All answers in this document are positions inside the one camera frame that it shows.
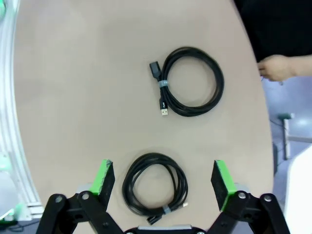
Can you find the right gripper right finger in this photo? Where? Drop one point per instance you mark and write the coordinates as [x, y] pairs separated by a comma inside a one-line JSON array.
[[225, 182]]

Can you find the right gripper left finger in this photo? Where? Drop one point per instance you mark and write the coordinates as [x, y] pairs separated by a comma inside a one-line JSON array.
[[97, 180]]

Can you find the person's left forearm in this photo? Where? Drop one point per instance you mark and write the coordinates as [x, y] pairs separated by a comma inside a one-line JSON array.
[[303, 65]]

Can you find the person's left hand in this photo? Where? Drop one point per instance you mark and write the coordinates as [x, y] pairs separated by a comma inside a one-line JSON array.
[[278, 68]]

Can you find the white table leg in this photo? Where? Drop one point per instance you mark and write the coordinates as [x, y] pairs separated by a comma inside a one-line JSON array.
[[287, 136]]

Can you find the white table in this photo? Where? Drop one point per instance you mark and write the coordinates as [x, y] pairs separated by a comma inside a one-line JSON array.
[[302, 195]]

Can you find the person in black t-shirt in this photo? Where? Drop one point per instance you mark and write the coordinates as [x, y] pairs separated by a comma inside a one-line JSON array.
[[280, 24]]

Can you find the aluminium frame rail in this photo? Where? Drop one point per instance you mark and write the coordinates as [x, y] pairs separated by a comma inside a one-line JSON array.
[[9, 109]]

